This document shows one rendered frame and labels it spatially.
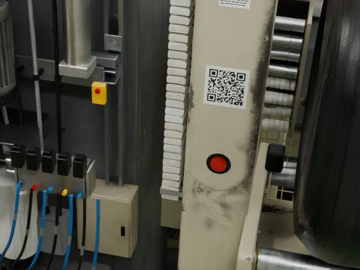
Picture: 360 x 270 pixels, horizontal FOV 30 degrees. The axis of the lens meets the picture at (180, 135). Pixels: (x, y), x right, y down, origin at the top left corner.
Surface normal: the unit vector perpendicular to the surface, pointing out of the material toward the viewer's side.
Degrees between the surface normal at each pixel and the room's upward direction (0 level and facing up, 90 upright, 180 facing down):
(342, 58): 61
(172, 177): 90
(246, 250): 0
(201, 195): 90
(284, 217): 0
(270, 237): 0
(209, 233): 90
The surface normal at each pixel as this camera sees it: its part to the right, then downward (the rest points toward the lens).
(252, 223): 0.05, -0.85
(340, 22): -0.72, -0.39
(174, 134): -0.20, 0.51
